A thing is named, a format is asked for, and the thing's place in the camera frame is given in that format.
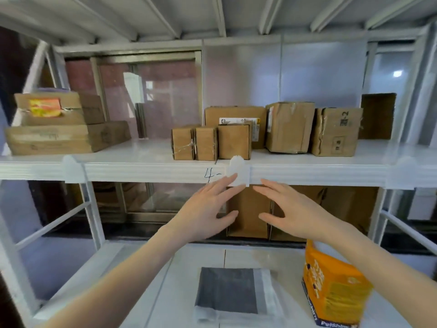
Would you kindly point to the person's left forearm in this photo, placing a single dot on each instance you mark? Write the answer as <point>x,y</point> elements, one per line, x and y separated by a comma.
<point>123,280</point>

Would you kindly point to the person's right thumb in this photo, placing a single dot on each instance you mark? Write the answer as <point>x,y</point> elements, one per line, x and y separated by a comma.
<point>271,220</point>

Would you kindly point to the tall taped cardboard box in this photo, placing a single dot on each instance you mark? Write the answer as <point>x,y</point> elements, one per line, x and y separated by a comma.
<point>290,128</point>

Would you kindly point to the person's left middle finger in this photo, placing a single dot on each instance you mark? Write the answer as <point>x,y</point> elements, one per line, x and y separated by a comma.
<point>226,183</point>

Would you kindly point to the aluminium window frame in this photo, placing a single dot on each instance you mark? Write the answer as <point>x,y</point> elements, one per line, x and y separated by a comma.
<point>150,95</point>

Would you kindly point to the grey plastic mailer bag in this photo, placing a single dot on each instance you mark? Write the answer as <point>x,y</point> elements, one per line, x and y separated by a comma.
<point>232,292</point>

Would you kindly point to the person's right hand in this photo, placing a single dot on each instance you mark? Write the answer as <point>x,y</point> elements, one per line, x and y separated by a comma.
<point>302,216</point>

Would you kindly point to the orange product box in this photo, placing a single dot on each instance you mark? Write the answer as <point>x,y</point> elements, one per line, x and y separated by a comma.
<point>336,290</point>

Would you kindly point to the person's right forearm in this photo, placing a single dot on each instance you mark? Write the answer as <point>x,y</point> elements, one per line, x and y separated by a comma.
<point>385,269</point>

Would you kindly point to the person's left hand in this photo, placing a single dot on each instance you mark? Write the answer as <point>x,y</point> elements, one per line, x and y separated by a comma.
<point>196,215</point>

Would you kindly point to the wide cardboard box white label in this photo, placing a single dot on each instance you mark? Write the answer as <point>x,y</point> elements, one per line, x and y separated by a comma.
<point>235,114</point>

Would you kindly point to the large flat cardboard box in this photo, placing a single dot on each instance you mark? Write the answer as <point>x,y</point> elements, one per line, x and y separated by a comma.
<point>65,138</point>

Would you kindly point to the small taped cardboard box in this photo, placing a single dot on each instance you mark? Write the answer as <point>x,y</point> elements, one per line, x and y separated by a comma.
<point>206,144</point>
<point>182,144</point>

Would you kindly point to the person's left thumb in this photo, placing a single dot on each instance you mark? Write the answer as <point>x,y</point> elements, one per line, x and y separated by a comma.
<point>228,219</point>

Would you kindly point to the cardboard box with yellow label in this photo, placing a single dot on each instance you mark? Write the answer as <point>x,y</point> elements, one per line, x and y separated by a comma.
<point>73,110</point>

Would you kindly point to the white plastic shelf clip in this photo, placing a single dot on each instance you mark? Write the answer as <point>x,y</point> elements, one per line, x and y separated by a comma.
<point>403,172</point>
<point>240,169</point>
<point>73,169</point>

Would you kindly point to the white metal shelving rack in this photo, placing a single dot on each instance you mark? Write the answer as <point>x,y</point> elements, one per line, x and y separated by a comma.
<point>143,163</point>

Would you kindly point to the large brown cardboard box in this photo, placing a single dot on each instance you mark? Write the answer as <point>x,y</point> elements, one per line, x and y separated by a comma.
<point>341,204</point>

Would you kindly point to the open cardboard box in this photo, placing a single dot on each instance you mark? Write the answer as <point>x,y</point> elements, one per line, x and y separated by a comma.
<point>249,208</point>

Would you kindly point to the person's right middle finger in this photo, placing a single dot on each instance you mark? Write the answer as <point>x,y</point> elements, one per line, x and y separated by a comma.
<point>275,187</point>

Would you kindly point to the small plain cardboard box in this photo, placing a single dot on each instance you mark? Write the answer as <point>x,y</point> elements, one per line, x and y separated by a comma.
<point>235,141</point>

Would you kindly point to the worn cardboard box black print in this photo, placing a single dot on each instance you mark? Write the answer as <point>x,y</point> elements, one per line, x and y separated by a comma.
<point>336,133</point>

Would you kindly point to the plain upright cardboard box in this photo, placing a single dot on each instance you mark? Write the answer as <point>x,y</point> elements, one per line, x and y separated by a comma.
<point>377,116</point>

